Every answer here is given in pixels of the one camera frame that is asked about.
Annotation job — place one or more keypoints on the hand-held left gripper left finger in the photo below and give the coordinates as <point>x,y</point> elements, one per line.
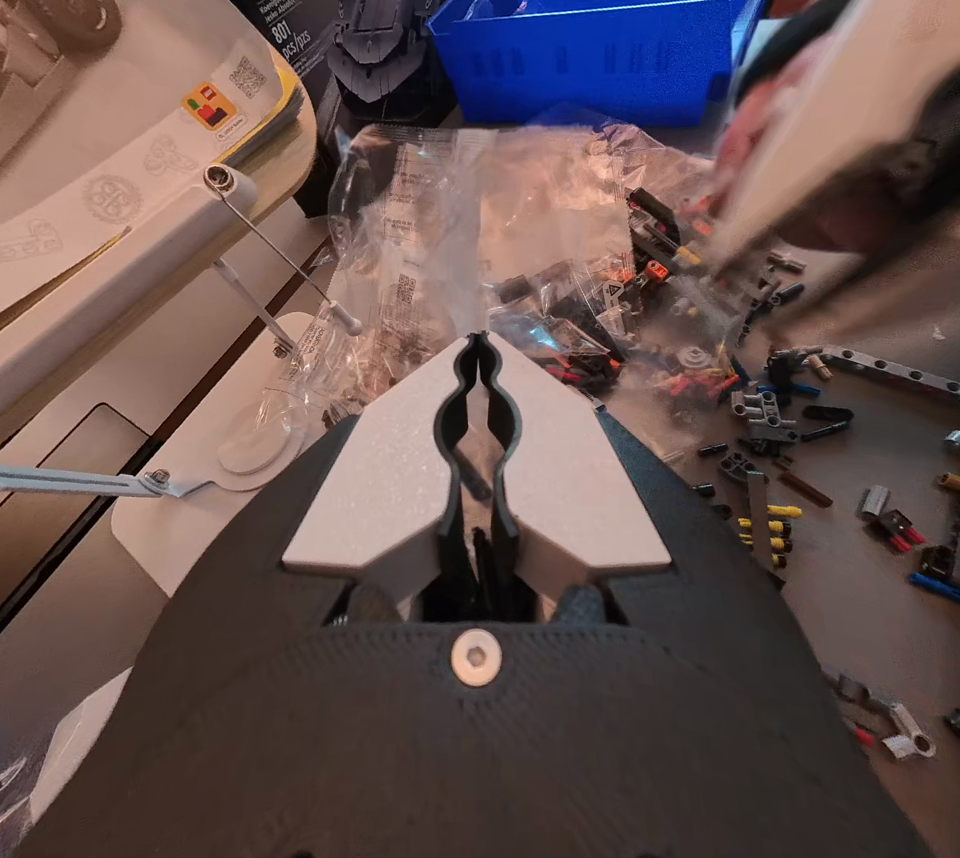
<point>375,498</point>

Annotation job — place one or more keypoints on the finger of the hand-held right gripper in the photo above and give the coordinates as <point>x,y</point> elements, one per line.
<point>862,63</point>
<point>885,288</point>

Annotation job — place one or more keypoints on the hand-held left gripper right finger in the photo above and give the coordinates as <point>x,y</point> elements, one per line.
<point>585,498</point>

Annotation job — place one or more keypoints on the pile of small toy pieces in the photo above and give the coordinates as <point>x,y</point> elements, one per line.
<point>772,288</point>

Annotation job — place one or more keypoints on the clear bag with printed warnings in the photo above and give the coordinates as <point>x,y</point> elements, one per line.
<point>570,333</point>

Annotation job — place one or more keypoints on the black toy assembly orange connectors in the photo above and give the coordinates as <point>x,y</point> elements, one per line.
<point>660,236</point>

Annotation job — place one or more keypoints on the small clear bag toy pieces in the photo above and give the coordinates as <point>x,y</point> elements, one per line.
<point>420,236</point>

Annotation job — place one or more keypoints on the large dark toy set box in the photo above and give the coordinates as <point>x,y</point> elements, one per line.
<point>375,11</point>

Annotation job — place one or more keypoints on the toy set instruction booklet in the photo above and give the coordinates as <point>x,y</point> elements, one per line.
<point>150,48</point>

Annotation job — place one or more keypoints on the long white toy beam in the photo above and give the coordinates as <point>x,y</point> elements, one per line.
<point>885,367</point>

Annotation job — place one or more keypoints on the short black toy beam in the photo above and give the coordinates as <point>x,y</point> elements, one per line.
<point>825,419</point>

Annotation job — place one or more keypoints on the short grey toy beam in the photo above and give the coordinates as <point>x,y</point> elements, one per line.
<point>739,464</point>

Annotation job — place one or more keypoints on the cluster of grey toy connectors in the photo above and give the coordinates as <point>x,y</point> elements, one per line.
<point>765,416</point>

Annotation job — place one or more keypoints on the dark toy beam yellow pins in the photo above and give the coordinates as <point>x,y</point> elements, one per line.
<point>765,524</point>

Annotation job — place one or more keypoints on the gold toy tube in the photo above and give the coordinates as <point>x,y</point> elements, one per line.
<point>951,479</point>

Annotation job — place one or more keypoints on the brown toy rod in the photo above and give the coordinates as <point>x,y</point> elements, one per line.
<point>806,487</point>

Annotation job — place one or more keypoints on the small white toy cylinder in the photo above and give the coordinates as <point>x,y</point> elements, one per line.
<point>874,502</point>

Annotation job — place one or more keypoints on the black toy piece red pins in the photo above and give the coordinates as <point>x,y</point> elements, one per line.
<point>900,532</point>

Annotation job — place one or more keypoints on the black toy connector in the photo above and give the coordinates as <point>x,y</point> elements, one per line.
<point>937,562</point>

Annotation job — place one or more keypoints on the blue toy axle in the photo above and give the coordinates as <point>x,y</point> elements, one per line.
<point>934,587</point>

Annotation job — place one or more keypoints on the grey toy connector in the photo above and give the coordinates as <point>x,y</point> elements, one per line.
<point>851,689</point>

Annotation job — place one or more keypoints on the wooden book stand white legs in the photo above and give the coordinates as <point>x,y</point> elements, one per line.
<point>150,258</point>

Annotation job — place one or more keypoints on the red and grey toy pins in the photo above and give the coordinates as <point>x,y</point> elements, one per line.
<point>859,732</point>

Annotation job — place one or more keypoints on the white toy connector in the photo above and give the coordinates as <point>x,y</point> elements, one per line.
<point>907,734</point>

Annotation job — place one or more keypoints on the small black toy piece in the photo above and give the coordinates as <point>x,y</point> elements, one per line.
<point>952,719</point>

